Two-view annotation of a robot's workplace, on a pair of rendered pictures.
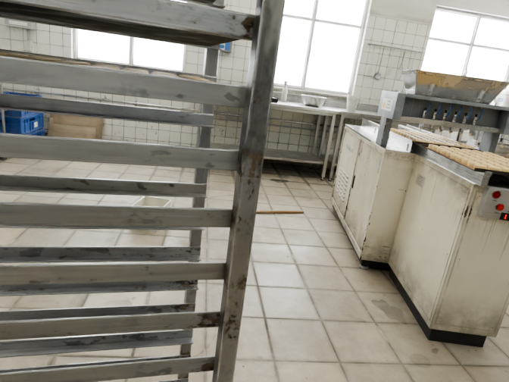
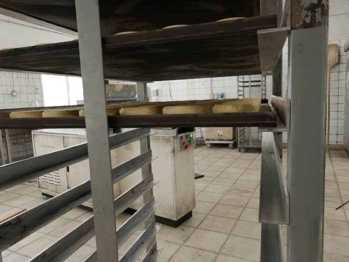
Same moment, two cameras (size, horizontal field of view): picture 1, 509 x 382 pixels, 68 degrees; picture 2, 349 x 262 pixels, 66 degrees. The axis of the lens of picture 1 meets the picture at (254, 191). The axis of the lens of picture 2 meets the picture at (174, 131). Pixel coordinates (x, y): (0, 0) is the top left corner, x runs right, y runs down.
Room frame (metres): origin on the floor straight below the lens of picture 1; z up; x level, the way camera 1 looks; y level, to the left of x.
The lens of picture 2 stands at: (0.30, 0.87, 1.16)
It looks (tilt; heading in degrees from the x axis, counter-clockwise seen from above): 7 degrees down; 306
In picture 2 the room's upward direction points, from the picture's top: 3 degrees counter-clockwise
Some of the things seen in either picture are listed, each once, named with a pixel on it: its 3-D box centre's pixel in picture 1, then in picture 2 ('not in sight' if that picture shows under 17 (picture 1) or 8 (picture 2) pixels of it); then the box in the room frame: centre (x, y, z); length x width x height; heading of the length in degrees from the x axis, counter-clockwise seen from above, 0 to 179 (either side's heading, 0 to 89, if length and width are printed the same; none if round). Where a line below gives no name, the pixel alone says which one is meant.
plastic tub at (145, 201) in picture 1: (150, 213); not in sight; (2.66, 0.75, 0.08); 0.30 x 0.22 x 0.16; 175
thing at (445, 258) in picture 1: (451, 238); (155, 171); (1.98, -1.12, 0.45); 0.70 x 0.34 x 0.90; 0
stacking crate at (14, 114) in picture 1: (14, 104); not in sight; (4.30, 2.84, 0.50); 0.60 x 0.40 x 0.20; 11
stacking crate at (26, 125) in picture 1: (14, 122); not in sight; (4.30, 2.84, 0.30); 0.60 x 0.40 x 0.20; 9
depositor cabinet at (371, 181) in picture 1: (394, 191); (92, 163); (2.96, -1.12, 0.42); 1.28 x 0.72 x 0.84; 0
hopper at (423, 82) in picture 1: (449, 87); (114, 91); (2.49, -1.12, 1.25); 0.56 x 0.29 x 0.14; 90
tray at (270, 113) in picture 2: not in sight; (175, 108); (0.65, 0.37, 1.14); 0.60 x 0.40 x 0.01; 107
